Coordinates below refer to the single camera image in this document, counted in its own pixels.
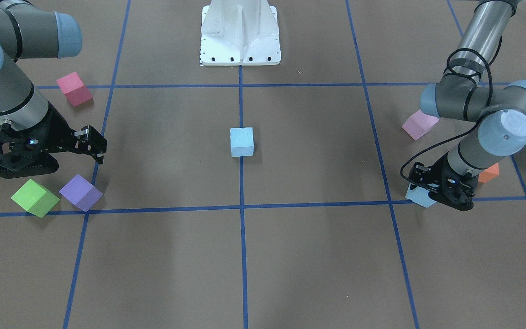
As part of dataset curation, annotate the far purple foam block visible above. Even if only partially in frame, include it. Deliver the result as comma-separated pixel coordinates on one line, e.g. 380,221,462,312
60,174,104,212

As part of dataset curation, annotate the blue foam block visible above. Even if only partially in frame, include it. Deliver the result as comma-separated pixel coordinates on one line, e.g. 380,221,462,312
405,184,437,208
230,127,254,158

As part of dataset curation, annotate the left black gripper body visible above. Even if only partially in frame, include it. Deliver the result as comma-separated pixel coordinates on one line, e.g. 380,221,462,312
409,154,478,211

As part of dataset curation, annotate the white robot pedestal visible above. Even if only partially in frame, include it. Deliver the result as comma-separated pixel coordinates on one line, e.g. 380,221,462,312
199,0,282,66

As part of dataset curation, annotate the near orange foam block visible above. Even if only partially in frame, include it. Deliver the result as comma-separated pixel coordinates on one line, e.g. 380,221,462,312
478,163,500,183

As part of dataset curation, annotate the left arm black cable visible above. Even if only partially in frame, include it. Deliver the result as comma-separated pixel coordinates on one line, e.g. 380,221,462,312
400,32,503,181

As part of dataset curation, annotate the green foam block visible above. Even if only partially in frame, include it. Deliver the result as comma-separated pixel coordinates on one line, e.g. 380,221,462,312
11,179,60,218

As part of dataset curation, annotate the far pink foam block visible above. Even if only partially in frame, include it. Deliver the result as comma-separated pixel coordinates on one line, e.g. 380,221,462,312
56,72,93,107

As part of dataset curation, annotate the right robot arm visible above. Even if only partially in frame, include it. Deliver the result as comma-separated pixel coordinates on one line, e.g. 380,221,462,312
0,0,107,179

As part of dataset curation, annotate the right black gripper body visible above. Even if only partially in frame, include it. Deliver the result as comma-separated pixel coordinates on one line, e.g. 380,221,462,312
0,104,90,179

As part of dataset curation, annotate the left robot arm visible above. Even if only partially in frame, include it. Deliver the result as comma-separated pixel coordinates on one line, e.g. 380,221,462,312
400,0,526,211

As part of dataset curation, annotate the light pink foam block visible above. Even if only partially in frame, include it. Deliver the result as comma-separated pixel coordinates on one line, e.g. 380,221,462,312
401,110,440,140

